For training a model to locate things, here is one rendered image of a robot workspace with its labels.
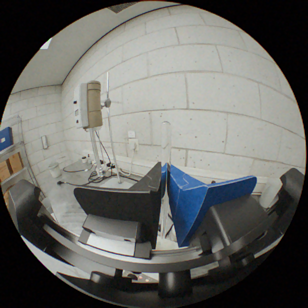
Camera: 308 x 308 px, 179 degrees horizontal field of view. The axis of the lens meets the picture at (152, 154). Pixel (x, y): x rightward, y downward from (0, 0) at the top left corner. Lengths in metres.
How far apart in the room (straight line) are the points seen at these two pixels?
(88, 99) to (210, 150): 0.65
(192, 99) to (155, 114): 0.24
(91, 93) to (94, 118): 0.12
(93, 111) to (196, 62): 0.59
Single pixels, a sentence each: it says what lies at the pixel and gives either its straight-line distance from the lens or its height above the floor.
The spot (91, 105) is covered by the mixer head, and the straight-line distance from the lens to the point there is 0.47.
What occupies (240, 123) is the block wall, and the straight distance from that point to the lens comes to 0.60.
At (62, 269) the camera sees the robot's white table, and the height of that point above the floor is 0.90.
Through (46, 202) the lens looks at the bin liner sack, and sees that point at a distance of 2.08.
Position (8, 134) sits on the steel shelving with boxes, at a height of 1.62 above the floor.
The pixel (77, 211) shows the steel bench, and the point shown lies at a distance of 0.63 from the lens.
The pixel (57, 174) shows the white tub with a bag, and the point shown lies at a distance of 1.16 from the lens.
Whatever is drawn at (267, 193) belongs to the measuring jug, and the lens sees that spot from 0.70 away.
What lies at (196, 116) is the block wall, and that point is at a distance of 0.55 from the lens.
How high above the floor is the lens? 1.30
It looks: 21 degrees down
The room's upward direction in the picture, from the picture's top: 3 degrees counter-clockwise
